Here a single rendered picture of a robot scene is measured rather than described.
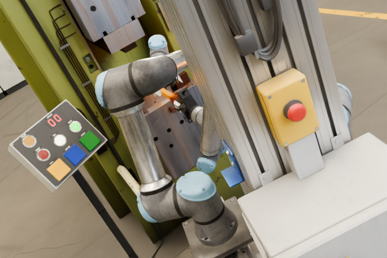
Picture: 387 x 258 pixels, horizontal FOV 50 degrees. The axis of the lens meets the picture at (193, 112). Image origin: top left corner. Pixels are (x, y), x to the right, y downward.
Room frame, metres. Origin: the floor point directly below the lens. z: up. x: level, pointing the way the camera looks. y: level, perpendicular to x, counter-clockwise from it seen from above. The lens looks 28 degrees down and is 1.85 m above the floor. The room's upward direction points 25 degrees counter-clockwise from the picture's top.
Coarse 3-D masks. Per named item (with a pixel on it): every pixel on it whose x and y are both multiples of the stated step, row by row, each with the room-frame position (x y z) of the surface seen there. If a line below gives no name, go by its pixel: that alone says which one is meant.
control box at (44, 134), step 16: (64, 112) 1.83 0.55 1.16; (32, 128) 1.73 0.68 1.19; (48, 128) 1.75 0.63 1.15; (64, 128) 1.77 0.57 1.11; (80, 128) 1.79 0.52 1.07; (16, 144) 1.66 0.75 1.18; (48, 144) 1.70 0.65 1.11; (64, 144) 1.71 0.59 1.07; (80, 144) 1.73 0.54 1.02; (32, 160) 1.63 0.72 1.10; (48, 160) 1.64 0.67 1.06; (64, 160) 1.66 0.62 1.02; (48, 176) 1.59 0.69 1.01; (64, 176) 1.60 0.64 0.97
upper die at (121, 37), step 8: (128, 24) 2.04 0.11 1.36; (136, 24) 2.05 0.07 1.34; (112, 32) 2.02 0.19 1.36; (120, 32) 2.03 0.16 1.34; (128, 32) 2.04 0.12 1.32; (136, 32) 2.05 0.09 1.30; (104, 40) 2.00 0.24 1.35; (112, 40) 2.01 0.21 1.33; (120, 40) 2.02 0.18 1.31; (128, 40) 2.03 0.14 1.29; (104, 48) 2.10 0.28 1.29; (112, 48) 2.01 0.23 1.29; (120, 48) 2.02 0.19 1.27
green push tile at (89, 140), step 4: (88, 132) 1.78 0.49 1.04; (92, 132) 1.78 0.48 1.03; (84, 136) 1.76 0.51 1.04; (88, 136) 1.76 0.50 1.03; (92, 136) 1.77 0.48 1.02; (96, 136) 1.77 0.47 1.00; (80, 140) 1.74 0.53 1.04; (84, 140) 1.75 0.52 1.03; (88, 140) 1.75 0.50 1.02; (92, 140) 1.75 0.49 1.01; (96, 140) 1.76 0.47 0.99; (84, 144) 1.73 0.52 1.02; (88, 144) 1.74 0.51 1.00; (92, 144) 1.74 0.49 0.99; (96, 144) 1.74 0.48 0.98; (88, 148) 1.72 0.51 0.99; (92, 148) 1.73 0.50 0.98
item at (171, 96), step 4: (164, 88) 1.94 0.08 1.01; (164, 92) 1.90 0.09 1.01; (168, 92) 1.87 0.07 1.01; (164, 96) 1.90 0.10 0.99; (168, 96) 1.83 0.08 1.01; (172, 96) 1.80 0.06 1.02; (176, 96) 1.78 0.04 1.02; (172, 100) 1.78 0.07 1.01; (176, 100) 1.74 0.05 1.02; (180, 100) 1.72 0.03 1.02
